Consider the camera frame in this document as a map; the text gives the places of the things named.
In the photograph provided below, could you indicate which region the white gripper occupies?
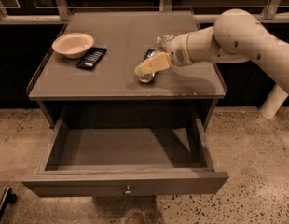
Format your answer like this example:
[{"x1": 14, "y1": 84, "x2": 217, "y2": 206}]
[{"x1": 135, "y1": 33, "x2": 194, "y2": 77}]

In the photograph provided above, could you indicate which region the blue silver redbull can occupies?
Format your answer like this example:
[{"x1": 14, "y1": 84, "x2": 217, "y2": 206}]
[{"x1": 138, "y1": 48, "x2": 156, "y2": 83}]

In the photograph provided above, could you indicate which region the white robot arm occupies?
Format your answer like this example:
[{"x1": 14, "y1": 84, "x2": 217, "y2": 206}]
[{"x1": 135, "y1": 9, "x2": 289, "y2": 119}]

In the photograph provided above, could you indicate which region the grey drawer cabinet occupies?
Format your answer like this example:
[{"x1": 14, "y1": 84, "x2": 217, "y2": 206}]
[{"x1": 27, "y1": 11, "x2": 227, "y2": 124}]

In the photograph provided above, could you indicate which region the open grey top drawer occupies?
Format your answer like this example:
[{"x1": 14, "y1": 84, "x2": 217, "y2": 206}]
[{"x1": 22, "y1": 119, "x2": 228, "y2": 197}]

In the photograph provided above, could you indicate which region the silver drawer knob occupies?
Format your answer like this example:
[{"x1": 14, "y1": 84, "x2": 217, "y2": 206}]
[{"x1": 123, "y1": 185, "x2": 132, "y2": 196}]

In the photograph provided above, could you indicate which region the clear plastic water bottle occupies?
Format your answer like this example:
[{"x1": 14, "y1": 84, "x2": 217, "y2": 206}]
[{"x1": 157, "y1": 35, "x2": 178, "y2": 52}]

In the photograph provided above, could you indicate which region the dark blue snack packet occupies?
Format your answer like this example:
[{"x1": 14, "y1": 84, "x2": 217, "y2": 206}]
[{"x1": 76, "y1": 47, "x2": 107, "y2": 69}]

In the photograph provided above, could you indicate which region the white paper bowl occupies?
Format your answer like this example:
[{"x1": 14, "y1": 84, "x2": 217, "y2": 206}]
[{"x1": 52, "y1": 33, "x2": 94, "y2": 59}]

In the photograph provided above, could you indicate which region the black caster base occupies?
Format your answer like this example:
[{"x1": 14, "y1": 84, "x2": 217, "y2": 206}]
[{"x1": 0, "y1": 188, "x2": 17, "y2": 221}]

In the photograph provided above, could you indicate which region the metal railing frame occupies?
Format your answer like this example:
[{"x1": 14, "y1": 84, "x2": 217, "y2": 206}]
[{"x1": 0, "y1": 0, "x2": 289, "y2": 24}]

